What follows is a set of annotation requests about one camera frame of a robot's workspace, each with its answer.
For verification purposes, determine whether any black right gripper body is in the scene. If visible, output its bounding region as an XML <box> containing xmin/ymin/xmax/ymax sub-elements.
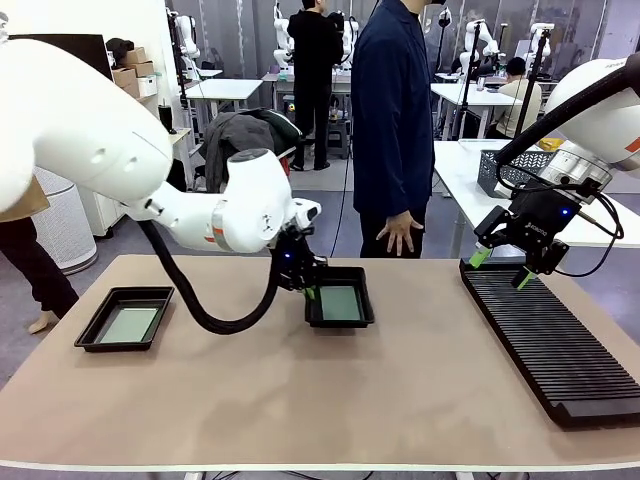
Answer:
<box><xmin>499</xmin><ymin>187</ymin><xmax>584</xmax><ymax>254</ymax></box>

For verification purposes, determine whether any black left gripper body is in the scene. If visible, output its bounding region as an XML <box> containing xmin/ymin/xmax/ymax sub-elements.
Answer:
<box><xmin>273</xmin><ymin>227</ymin><xmax>322</xmax><ymax>292</ymax></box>

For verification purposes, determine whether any black ESD tray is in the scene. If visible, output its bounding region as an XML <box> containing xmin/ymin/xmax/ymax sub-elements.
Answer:
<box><xmin>304</xmin><ymin>266</ymin><xmax>376</xmax><ymax>330</ymax></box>
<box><xmin>73</xmin><ymin>285</ymin><xmax>176</xmax><ymax>353</ymax></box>

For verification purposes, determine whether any green perforated circuit board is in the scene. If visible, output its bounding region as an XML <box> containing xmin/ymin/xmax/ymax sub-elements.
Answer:
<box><xmin>319</xmin><ymin>284</ymin><xmax>362</xmax><ymax>321</ymax></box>
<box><xmin>97</xmin><ymin>306</ymin><xmax>160</xmax><ymax>345</ymax></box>

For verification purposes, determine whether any right forearm in navy sleeve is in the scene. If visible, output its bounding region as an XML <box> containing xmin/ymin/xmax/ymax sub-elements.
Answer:
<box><xmin>384</xmin><ymin>134</ymin><xmax>435</xmax><ymax>216</ymax></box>

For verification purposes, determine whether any person's right hand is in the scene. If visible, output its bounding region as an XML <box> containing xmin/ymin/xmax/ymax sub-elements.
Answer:
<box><xmin>375</xmin><ymin>209</ymin><xmax>425</xmax><ymax>257</ymax></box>

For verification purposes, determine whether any black slotted board rack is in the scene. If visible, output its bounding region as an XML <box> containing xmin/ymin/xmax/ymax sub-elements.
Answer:
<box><xmin>458</xmin><ymin>256</ymin><xmax>640</xmax><ymax>430</ymax></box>

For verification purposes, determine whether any seated person in beige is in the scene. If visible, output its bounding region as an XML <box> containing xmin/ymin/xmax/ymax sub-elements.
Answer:
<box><xmin>492</xmin><ymin>57</ymin><xmax>544</xmax><ymax>140</ymax></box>

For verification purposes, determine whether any grey stool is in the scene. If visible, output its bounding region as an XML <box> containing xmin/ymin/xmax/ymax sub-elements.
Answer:
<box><xmin>327</xmin><ymin>117</ymin><xmax>351</xmax><ymax>160</ymax></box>

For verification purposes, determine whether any grey jacket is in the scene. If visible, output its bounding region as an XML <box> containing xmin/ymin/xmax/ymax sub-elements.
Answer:
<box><xmin>203</xmin><ymin>110</ymin><xmax>281</xmax><ymax>194</ymax></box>

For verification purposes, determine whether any white desk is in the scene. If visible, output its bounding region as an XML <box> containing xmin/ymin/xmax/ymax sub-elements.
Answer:
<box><xmin>430</xmin><ymin>82</ymin><xmax>521</xmax><ymax>141</ymax></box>
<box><xmin>185</xmin><ymin>78</ymin><xmax>265</xmax><ymax>136</ymax></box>

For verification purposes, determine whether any black tripod stand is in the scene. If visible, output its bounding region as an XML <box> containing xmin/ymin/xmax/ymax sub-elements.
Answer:
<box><xmin>452</xmin><ymin>19</ymin><xmax>484</xmax><ymax>141</ymax></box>
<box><xmin>514</xmin><ymin>24</ymin><xmax>554</xmax><ymax>136</ymax></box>

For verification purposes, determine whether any person in navy coat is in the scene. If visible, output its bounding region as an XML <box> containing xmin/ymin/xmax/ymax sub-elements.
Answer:
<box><xmin>351</xmin><ymin>0</ymin><xmax>436</xmax><ymax>260</ymax></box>

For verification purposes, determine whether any small white rolling table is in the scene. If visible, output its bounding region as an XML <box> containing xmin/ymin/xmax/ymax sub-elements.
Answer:
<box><xmin>164</xmin><ymin>127</ymin><xmax>194</xmax><ymax>191</ymax></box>

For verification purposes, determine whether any standing person in black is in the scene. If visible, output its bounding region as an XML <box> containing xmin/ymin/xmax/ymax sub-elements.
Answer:
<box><xmin>287</xmin><ymin>0</ymin><xmax>346</xmax><ymax>172</ymax></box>

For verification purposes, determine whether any white air purifier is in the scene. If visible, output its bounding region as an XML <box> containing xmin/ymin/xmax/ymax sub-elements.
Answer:
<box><xmin>29</xmin><ymin>167</ymin><xmax>99</xmax><ymax>276</ymax></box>

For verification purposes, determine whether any person in dark trousers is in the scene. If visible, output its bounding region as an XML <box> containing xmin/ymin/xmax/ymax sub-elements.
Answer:
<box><xmin>0</xmin><ymin>214</ymin><xmax>81</xmax><ymax>336</ymax></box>

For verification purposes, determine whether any black monitor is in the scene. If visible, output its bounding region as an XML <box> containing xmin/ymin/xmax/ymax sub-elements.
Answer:
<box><xmin>7</xmin><ymin>33</ymin><xmax>115</xmax><ymax>84</ymax></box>

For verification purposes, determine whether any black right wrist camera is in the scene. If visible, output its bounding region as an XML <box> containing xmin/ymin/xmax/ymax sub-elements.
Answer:
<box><xmin>543</xmin><ymin>238</ymin><xmax>571</xmax><ymax>276</ymax></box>

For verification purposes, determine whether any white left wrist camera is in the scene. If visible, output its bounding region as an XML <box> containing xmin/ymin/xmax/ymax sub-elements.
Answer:
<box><xmin>292</xmin><ymin>198</ymin><xmax>323</xmax><ymax>229</ymax></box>

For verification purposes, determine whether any grey wire basket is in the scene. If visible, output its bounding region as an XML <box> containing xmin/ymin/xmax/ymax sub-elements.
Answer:
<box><xmin>478</xmin><ymin>148</ymin><xmax>561</xmax><ymax>200</ymax></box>

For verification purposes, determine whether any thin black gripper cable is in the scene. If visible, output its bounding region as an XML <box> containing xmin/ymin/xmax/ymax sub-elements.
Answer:
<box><xmin>499</xmin><ymin>174</ymin><xmax>626</xmax><ymax>279</ymax></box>

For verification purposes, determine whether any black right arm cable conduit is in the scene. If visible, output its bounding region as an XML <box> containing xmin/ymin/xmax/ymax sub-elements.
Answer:
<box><xmin>493</xmin><ymin>53</ymin><xmax>640</xmax><ymax>169</ymax></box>

